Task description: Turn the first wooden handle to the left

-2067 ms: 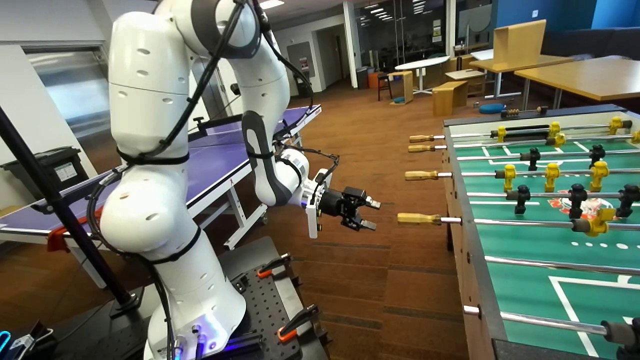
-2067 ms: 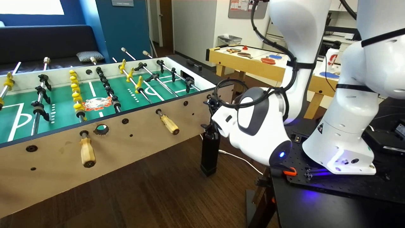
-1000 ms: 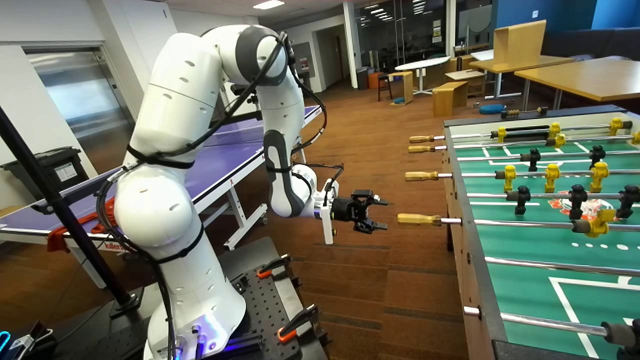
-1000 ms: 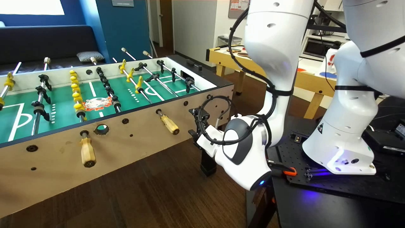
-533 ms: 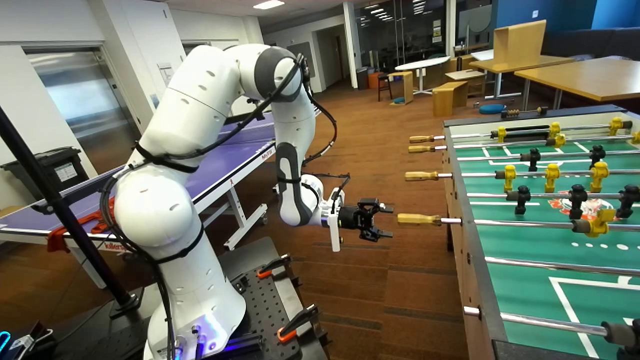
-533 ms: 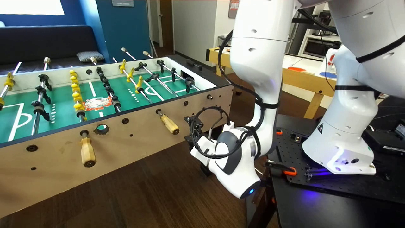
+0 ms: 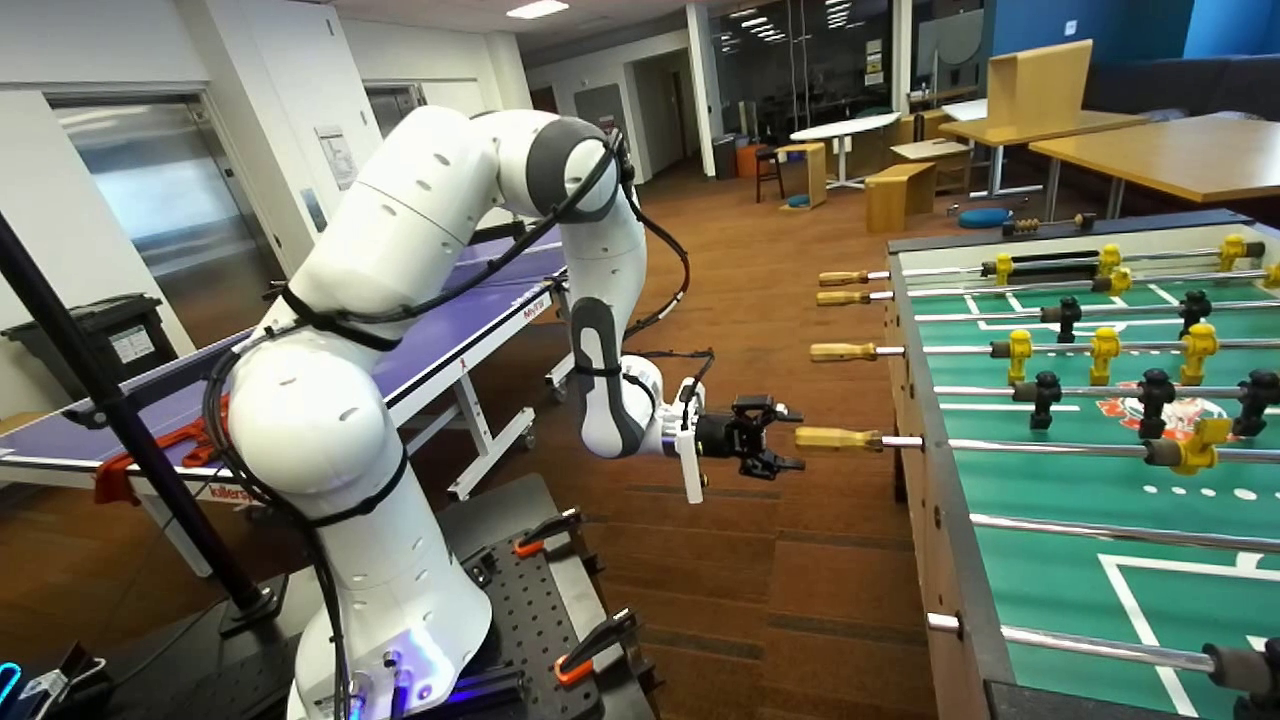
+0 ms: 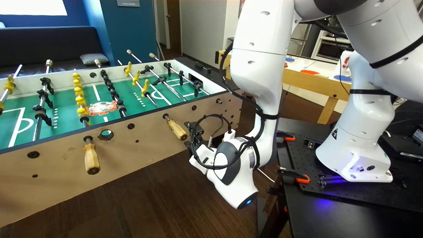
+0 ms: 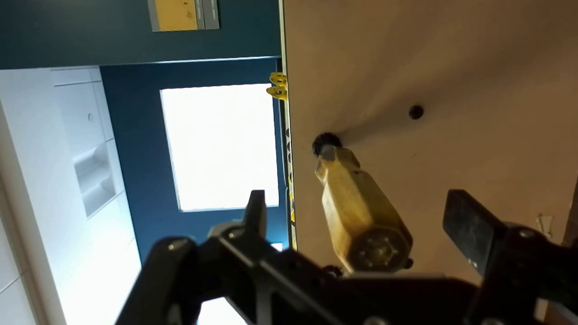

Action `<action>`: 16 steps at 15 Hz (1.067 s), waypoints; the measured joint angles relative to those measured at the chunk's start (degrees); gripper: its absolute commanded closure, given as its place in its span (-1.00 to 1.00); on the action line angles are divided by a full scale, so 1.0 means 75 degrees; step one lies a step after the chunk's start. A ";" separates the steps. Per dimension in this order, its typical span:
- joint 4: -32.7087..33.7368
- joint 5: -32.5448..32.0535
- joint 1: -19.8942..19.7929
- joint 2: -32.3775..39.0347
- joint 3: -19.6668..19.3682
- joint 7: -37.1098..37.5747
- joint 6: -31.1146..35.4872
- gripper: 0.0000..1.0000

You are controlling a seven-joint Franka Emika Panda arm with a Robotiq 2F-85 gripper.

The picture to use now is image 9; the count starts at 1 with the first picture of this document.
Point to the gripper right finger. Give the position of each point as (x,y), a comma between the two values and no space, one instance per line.
(519,257)

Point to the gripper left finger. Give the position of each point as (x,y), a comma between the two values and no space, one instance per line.
(171,280)

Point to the window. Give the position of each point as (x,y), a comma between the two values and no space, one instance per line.
(221,144)

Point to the white cabinet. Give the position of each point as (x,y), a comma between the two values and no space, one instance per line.
(90,144)

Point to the light wooden board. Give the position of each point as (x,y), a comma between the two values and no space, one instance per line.
(451,67)

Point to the yellow clamp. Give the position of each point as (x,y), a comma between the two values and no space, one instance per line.
(278,85)

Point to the yellow and grey panel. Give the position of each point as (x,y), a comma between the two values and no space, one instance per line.
(180,13)

